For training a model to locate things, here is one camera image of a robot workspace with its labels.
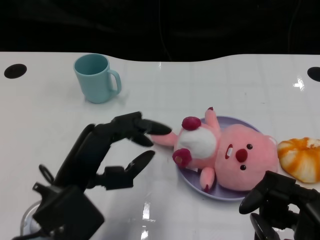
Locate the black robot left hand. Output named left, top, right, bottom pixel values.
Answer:
left=53, top=111, right=173, bottom=191

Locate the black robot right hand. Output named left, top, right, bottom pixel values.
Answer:
left=239, top=170, right=320, bottom=240

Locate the pink plush doll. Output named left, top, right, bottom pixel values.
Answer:
left=149, top=106, right=280, bottom=193

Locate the purple plastic plate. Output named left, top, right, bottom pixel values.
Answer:
left=174, top=115, right=266, bottom=202

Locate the orange and white bread toy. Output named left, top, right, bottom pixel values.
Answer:
left=277, top=136, right=320, bottom=185

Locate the teal plastic mug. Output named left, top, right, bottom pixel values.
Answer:
left=73, top=53, right=123, bottom=104

